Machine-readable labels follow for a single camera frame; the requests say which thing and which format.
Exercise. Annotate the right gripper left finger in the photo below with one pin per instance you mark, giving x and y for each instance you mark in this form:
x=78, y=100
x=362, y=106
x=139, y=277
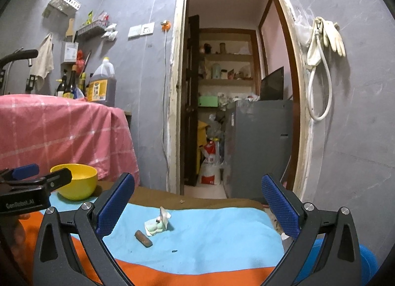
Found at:
x=56, y=261

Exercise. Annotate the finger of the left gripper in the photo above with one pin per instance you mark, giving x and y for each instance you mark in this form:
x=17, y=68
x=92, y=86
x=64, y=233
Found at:
x=25, y=172

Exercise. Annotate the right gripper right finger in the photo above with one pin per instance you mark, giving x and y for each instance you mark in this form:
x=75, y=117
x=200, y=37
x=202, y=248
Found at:
x=303, y=222

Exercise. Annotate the brown potato piece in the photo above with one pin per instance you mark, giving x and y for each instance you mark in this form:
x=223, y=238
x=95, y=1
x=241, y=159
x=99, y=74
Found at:
x=143, y=239

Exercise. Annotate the small white green wrapper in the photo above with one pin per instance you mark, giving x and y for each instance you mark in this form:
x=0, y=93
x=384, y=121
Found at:
x=158, y=224

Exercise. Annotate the person's left hand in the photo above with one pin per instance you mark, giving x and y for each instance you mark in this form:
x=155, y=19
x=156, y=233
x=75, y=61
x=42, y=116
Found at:
x=15, y=235

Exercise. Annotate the blue plastic bucket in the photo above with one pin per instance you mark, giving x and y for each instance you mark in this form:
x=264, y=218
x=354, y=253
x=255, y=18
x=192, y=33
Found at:
x=337, y=259

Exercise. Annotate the pink checked cloth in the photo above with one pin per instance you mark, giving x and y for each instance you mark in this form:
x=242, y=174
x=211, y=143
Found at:
x=49, y=131

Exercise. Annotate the yellow plastic bowl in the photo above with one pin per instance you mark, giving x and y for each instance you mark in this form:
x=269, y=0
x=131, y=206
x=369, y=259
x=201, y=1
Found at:
x=83, y=184

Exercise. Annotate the dark sauce bottle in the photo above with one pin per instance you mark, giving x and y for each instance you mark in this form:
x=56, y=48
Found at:
x=63, y=85

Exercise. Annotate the hanging beige towel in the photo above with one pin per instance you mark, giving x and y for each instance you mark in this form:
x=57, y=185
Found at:
x=43, y=64

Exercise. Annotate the striped fleece table cover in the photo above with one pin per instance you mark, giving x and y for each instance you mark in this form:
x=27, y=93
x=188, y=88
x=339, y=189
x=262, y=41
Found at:
x=220, y=245

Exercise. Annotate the large cooking oil jug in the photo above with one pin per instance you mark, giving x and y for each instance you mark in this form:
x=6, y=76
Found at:
x=102, y=84

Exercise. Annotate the grey washing machine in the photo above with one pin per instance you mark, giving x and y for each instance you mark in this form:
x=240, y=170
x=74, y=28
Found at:
x=257, y=141

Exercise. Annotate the red white rice sack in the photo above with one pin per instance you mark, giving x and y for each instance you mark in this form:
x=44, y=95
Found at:
x=210, y=168

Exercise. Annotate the green box on shelf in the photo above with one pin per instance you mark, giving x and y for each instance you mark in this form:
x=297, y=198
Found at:
x=208, y=101

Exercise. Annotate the black monitor screen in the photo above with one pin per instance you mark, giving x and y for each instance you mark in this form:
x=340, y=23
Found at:
x=272, y=86

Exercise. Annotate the wooden storage shelf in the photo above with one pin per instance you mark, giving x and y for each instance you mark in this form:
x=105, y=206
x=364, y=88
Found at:
x=229, y=62

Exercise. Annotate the white rubber gloves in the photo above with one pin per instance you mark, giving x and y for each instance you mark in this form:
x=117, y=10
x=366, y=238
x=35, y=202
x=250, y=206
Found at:
x=324, y=34

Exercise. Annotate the black handled cooking pot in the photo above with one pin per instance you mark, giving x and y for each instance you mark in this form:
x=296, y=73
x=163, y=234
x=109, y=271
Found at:
x=7, y=62

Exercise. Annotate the wire wall shelf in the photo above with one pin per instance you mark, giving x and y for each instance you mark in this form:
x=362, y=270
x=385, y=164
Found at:
x=96, y=28

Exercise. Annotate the white wall basket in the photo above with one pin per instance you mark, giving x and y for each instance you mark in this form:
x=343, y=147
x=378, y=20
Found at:
x=67, y=7

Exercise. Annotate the white wall switch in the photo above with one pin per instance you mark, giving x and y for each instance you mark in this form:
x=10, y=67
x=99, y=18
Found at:
x=141, y=30

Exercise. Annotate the orange wall hook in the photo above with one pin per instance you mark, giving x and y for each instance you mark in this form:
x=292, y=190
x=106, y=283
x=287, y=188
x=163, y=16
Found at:
x=165, y=26

